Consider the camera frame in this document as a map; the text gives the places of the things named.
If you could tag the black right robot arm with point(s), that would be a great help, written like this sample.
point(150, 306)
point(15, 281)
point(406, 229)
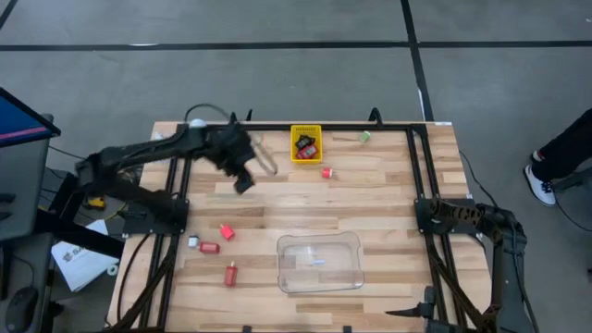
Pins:
point(506, 259)

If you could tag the yellow plastic basket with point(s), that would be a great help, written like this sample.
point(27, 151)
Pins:
point(306, 129)

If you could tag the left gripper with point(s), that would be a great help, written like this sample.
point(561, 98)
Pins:
point(231, 148)

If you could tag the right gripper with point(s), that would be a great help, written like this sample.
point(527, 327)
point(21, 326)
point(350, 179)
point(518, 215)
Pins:
point(427, 307)

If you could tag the red framed digital timer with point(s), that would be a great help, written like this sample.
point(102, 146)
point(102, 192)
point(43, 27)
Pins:
point(309, 151)

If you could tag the computer monitor blue screen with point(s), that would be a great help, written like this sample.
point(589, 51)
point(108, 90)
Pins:
point(18, 120)

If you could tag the pink white USB charger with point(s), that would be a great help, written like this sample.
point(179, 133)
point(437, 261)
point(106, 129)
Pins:
point(327, 173)

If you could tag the yellow black tool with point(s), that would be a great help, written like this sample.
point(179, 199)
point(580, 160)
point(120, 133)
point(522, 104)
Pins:
point(96, 202)

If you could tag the white tape roll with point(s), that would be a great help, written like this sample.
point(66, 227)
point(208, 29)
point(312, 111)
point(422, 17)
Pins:
point(110, 267)

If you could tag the white round cap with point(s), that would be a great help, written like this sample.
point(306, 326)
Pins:
point(198, 123)

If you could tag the clear plastic bin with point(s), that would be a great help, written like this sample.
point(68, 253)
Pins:
point(324, 273)

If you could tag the long red USB charger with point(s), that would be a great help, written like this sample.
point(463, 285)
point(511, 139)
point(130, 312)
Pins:
point(210, 248)
point(230, 276)

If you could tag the white printed paper sheet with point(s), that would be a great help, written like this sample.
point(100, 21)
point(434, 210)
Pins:
point(83, 268)

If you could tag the black computer mouse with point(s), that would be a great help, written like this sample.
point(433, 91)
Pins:
point(20, 307)

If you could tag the person's leg and shoe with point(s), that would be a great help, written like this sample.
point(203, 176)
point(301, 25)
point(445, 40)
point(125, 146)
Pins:
point(564, 152)

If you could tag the black aluminium table frame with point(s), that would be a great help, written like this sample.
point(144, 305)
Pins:
point(351, 126)

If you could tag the red cube USB charger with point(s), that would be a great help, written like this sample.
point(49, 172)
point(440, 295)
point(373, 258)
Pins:
point(227, 232)

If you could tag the black framed digital timer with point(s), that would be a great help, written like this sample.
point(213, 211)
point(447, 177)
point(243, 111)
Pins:
point(301, 143)
point(311, 139)

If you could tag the green white USB charger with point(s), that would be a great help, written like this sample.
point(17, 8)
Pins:
point(365, 137)

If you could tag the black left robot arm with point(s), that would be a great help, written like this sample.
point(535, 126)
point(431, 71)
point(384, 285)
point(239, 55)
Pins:
point(139, 150)

